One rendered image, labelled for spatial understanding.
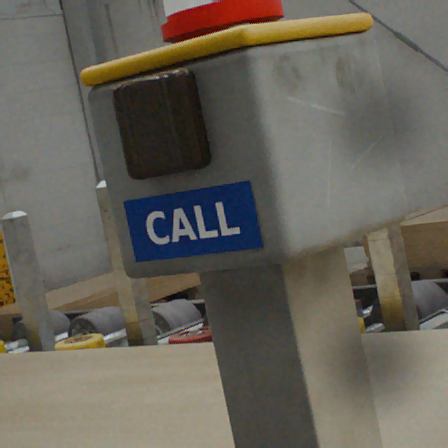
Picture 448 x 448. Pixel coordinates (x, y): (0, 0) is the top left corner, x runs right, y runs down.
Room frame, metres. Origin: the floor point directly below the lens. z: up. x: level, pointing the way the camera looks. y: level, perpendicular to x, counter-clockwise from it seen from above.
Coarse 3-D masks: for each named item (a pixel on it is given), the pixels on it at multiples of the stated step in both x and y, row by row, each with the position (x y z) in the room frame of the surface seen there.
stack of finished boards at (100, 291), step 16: (112, 272) 8.85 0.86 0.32; (64, 288) 8.43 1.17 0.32; (80, 288) 8.21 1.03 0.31; (96, 288) 8.01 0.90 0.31; (112, 288) 7.84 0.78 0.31; (160, 288) 8.17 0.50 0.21; (176, 288) 8.30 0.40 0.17; (16, 304) 8.04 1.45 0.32; (48, 304) 7.66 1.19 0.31; (64, 304) 7.50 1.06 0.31; (80, 304) 7.58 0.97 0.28; (96, 304) 7.69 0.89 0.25; (112, 304) 7.79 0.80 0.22; (0, 320) 7.66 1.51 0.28; (0, 336) 7.69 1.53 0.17
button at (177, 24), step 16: (224, 0) 0.38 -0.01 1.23; (240, 0) 0.38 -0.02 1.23; (256, 0) 0.38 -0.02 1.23; (272, 0) 0.39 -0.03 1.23; (176, 16) 0.38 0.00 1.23; (192, 16) 0.38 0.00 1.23; (208, 16) 0.38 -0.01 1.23; (224, 16) 0.38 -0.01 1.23; (240, 16) 0.38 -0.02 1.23; (256, 16) 0.38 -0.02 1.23; (272, 16) 0.38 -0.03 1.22; (176, 32) 0.38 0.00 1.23; (192, 32) 0.38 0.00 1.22; (208, 32) 0.38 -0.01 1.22
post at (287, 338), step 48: (240, 288) 0.38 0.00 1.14; (288, 288) 0.37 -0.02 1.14; (336, 288) 0.39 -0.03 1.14; (240, 336) 0.38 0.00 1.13; (288, 336) 0.37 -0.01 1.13; (336, 336) 0.39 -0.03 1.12; (240, 384) 0.39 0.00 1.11; (288, 384) 0.38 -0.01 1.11; (336, 384) 0.38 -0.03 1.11; (240, 432) 0.39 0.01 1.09; (288, 432) 0.38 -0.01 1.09; (336, 432) 0.38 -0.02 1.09
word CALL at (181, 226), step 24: (192, 192) 0.37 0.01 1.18; (216, 192) 0.36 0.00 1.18; (240, 192) 0.35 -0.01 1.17; (144, 216) 0.38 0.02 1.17; (168, 216) 0.37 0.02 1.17; (192, 216) 0.37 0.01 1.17; (216, 216) 0.36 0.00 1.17; (240, 216) 0.36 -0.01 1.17; (144, 240) 0.38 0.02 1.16; (168, 240) 0.37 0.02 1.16; (192, 240) 0.37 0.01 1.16; (216, 240) 0.36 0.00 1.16; (240, 240) 0.36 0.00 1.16
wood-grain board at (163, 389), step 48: (384, 336) 1.48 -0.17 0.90; (432, 336) 1.42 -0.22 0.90; (0, 384) 1.70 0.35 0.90; (48, 384) 1.62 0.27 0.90; (96, 384) 1.55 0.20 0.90; (144, 384) 1.49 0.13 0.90; (192, 384) 1.43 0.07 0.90; (384, 384) 1.23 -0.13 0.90; (432, 384) 1.19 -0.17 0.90; (0, 432) 1.38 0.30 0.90; (48, 432) 1.33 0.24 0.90; (96, 432) 1.28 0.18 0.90; (144, 432) 1.24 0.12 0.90; (192, 432) 1.19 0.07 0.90; (384, 432) 1.05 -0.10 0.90; (432, 432) 1.02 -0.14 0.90
